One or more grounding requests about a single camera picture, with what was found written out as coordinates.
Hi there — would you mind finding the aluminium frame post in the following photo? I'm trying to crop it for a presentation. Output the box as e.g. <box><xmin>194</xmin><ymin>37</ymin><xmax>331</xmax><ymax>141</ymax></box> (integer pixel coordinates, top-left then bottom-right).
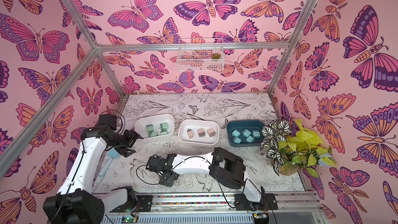
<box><xmin>267</xmin><ymin>0</ymin><xmax>318</xmax><ymax>96</ymax></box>
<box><xmin>61</xmin><ymin>0</ymin><xmax>125</xmax><ymax>98</ymax></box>

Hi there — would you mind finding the aluminium frame left beam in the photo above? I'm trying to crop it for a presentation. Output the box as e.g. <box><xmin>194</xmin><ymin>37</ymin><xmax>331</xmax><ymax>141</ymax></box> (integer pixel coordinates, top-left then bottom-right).
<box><xmin>1</xmin><ymin>48</ymin><xmax>97</xmax><ymax>177</ymax></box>

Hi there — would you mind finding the potted green plant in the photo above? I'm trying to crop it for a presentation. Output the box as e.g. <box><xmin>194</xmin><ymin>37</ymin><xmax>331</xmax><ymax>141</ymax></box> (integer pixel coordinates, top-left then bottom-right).
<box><xmin>260</xmin><ymin>120</ymin><xmax>336</xmax><ymax>177</ymax></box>

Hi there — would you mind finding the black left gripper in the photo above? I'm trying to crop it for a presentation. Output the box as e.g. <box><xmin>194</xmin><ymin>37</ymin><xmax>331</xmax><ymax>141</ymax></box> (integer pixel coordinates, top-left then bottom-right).
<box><xmin>110</xmin><ymin>128</ymin><xmax>144</xmax><ymax>156</ymax></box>

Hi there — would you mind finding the aluminium frame top bar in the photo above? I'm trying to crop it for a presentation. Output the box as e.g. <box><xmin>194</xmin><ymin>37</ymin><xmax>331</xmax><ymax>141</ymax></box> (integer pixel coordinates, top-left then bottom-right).
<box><xmin>97</xmin><ymin>41</ymin><xmax>290</xmax><ymax>52</ymax></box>

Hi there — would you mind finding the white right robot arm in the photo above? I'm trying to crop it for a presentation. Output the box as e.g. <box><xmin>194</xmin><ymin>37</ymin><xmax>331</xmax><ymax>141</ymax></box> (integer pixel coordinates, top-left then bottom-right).
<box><xmin>145</xmin><ymin>147</ymin><xmax>266</xmax><ymax>211</ymax></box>

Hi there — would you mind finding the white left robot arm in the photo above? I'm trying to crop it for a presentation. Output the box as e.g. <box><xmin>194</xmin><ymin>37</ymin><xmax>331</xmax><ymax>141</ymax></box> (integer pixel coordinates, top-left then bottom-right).
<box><xmin>43</xmin><ymin>114</ymin><xmax>142</xmax><ymax>224</ymax></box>

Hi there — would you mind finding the aluminium frame post right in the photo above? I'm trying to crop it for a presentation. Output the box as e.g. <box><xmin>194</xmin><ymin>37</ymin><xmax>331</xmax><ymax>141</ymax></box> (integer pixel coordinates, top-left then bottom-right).
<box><xmin>267</xmin><ymin>0</ymin><xmax>318</xmax><ymax>96</ymax></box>

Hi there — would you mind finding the pink plug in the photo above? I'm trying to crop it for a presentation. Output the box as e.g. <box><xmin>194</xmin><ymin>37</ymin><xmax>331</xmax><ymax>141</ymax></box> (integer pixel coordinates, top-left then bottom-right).
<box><xmin>197</xmin><ymin>128</ymin><xmax>206</xmax><ymax>138</ymax></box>
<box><xmin>187</xmin><ymin>129</ymin><xmax>194</xmax><ymax>139</ymax></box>
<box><xmin>207</xmin><ymin>128</ymin><xmax>216</xmax><ymax>137</ymax></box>

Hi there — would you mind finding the white storage box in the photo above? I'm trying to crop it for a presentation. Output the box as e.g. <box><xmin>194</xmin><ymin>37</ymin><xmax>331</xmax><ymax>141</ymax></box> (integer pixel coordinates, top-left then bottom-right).
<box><xmin>134</xmin><ymin>114</ymin><xmax>175</xmax><ymax>142</ymax></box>
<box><xmin>178</xmin><ymin>119</ymin><xmax>220</xmax><ymax>147</ymax></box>

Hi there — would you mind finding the blue plug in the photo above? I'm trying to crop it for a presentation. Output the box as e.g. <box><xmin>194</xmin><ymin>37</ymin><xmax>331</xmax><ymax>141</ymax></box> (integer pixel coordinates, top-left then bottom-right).
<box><xmin>232</xmin><ymin>130</ymin><xmax>240</xmax><ymax>138</ymax></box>
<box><xmin>233</xmin><ymin>137</ymin><xmax>241</xmax><ymax>144</ymax></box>
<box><xmin>246</xmin><ymin>135</ymin><xmax>256</xmax><ymax>143</ymax></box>
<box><xmin>242</xmin><ymin>129</ymin><xmax>251</xmax><ymax>138</ymax></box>
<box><xmin>252</xmin><ymin>130</ymin><xmax>261</xmax><ymax>139</ymax></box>

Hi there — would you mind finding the white storage box front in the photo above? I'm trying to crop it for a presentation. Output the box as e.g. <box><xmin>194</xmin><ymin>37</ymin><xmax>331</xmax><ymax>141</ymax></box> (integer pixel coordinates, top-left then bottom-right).
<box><xmin>134</xmin><ymin>114</ymin><xmax>175</xmax><ymax>142</ymax></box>

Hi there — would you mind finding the white wire wall basket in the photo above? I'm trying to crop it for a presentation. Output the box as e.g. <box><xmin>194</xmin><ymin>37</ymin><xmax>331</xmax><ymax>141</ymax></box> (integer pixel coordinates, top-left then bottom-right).
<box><xmin>175</xmin><ymin>37</ymin><xmax>225</xmax><ymax>73</ymax></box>

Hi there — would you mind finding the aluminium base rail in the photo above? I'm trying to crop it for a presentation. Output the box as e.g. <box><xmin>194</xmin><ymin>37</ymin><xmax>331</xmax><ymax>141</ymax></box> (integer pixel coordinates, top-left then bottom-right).
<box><xmin>95</xmin><ymin>192</ymin><xmax>329</xmax><ymax>224</ymax></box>

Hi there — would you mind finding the small green succulent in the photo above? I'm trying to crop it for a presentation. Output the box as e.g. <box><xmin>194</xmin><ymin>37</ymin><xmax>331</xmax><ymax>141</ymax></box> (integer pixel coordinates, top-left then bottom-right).
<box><xmin>211</xmin><ymin>53</ymin><xmax>222</xmax><ymax>60</ymax></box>

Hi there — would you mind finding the aluminium frame post left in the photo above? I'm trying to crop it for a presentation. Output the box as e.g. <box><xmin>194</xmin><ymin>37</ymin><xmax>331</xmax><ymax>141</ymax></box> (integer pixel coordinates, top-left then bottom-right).
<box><xmin>61</xmin><ymin>0</ymin><xmax>125</xmax><ymax>98</ymax></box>

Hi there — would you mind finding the dark teal storage box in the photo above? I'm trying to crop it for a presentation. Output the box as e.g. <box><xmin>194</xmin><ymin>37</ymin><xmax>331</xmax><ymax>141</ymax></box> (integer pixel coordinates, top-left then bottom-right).
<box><xmin>227</xmin><ymin>120</ymin><xmax>264</xmax><ymax>147</ymax></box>

